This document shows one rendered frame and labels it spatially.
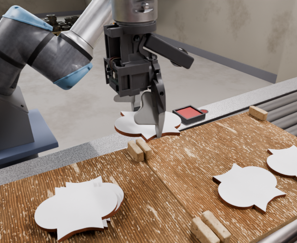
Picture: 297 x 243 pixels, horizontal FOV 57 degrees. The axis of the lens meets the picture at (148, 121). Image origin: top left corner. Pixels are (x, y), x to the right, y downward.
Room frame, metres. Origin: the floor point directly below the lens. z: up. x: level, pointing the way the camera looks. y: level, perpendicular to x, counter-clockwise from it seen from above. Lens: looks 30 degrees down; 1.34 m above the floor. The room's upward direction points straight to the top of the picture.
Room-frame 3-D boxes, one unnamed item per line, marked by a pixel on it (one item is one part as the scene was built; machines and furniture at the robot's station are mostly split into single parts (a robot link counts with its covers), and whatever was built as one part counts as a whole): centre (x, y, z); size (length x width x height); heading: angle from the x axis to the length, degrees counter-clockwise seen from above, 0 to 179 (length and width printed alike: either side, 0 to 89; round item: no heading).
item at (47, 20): (6.08, 2.02, 0.21); 1.17 x 0.80 x 0.41; 125
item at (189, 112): (0.78, -0.13, 0.92); 0.06 x 0.06 x 0.01; 32
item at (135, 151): (0.54, 0.03, 0.95); 0.06 x 0.02 x 0.03; 28
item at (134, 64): (0.48, 0.03, 1.20); 0.09 x 0.08 x 0.12; 118
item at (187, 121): (0.78, -0.13, 0.92); 0.08 x 0.08 x 0.02; 32
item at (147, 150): (0.56, 0.01, 0.95); 0.06 x 0.02 x 0.03; 28
